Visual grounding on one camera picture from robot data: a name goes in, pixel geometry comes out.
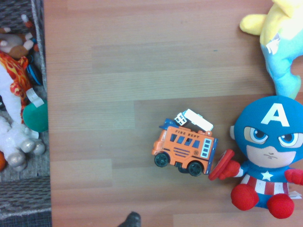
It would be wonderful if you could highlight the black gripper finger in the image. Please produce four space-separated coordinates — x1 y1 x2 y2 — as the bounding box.
118 211 142 227

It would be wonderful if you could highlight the Captain America plush doll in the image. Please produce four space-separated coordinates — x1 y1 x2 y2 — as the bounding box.
207 95 303 219

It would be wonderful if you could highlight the blue and black toy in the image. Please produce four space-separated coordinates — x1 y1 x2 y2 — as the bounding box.
25 55 45 86

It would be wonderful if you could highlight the green round plush toy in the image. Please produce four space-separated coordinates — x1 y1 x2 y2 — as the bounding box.
22 99 49 133

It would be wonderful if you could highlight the brown plush animal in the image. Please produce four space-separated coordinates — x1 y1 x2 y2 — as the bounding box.
0 14 40 60

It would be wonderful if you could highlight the grey woven basket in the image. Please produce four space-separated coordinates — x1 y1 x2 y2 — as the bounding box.
0 0 53 227

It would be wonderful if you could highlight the white plush with flame scarf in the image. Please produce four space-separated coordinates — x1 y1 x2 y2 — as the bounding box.
0 51 47 172

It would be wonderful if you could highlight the small orange toy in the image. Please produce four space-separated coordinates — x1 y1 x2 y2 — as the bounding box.
0 151 7 172

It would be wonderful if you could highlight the orange toy fire truck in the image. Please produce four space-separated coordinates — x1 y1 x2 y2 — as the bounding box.
151 108 219 177

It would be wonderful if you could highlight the blue and yellow plush animal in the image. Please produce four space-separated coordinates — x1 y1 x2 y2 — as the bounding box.
239 0 303 100

